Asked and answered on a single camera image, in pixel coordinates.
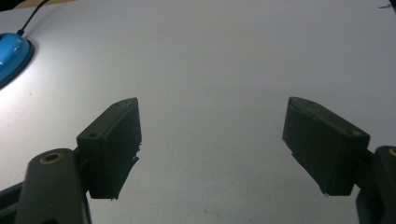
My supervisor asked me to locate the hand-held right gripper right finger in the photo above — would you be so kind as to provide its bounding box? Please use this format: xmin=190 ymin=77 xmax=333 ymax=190
xmin=282 ymin=96 xmax=396 ymax=224

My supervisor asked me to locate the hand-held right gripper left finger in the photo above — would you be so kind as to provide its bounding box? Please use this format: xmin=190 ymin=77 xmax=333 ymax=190
xmin=14 ymin=97 xmax=143 ymax=224

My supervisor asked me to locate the blue computer mouse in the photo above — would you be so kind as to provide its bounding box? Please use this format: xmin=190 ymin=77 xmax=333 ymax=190
xmin=0 ymin=32 xmax=35 ymax=90

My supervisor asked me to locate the black mouse cable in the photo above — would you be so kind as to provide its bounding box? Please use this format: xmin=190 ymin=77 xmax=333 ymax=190
xmin=17 ymin=0 xmax=50 ymax=35

